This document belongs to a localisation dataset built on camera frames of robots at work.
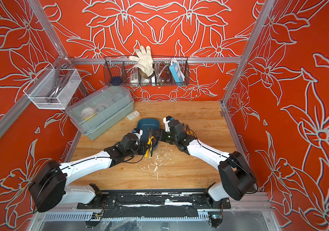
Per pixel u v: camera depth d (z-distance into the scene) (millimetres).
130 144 646
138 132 770
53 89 763
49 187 415
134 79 939
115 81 975
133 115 1102
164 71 835
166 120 776
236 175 426
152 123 1066
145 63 899
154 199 745
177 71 876
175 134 644
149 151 795
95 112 893
